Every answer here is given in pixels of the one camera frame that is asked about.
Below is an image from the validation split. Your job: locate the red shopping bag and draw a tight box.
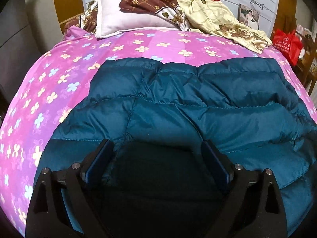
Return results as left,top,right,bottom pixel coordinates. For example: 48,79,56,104
272,29,303,67

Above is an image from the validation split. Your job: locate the wooden shelf unit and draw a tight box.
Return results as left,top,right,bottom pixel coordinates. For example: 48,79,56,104
293,24,316,96

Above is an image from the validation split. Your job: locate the photo poster on wall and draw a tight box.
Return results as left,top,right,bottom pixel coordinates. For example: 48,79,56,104
238,4,260,30

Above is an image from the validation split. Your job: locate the cream floral quilt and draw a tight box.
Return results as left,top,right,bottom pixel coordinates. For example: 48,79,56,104
64,0,272,54

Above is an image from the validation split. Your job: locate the grey wardrobe cabinet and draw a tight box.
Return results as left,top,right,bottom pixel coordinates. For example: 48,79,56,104
1,0,62,101

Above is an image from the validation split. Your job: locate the pink floral bed sheet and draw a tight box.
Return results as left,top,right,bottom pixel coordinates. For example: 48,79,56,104
1,27,316,235

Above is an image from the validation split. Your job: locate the teal down puffer jacket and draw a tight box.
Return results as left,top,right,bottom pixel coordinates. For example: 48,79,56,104
34,58,316,237

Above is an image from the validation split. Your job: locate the light pink pillow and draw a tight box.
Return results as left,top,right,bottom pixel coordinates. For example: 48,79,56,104
95,0,177,39

